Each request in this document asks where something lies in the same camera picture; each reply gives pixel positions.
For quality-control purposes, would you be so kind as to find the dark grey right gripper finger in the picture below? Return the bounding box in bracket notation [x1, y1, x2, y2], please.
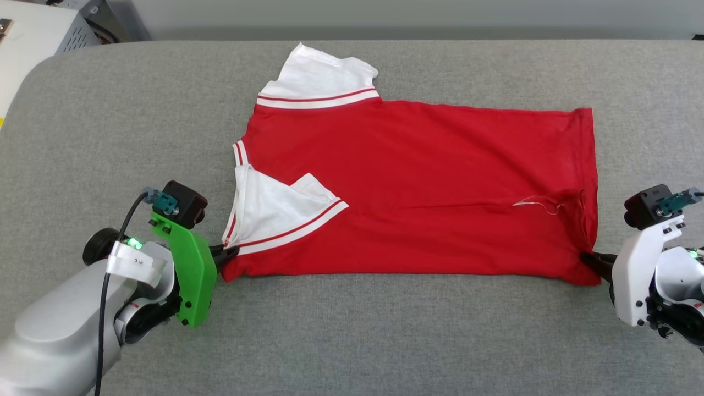
[581, 250, 619, 285]

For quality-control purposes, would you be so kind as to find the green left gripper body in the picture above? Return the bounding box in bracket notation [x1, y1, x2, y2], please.
[149, 211, 218, 328]

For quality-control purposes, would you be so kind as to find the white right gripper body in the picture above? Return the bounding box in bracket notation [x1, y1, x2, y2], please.
[611, 213, 686, 327]

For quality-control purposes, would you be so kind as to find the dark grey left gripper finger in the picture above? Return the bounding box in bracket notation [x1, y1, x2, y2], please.
[209, 245, 241, 274]

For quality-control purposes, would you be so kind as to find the red white sports jersey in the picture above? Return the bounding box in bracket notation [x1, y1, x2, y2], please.
[221, 42, 602, 287]

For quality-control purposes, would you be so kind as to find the white paper label tape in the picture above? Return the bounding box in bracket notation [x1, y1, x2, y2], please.
[106, 240, 167, 285]

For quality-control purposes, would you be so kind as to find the grey fabric sofa seat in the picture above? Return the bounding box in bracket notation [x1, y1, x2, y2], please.
[0, 38, 704, 396]

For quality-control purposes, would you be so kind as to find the grey metal background cabinet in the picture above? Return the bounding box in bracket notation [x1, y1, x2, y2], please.
[47, 0, 152, 45]

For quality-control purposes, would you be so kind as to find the white vented appliance box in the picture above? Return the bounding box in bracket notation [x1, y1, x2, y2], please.
[0, 4, 101, 128]

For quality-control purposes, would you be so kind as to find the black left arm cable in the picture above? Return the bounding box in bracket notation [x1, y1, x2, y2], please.
[92, 190, 150, 396]

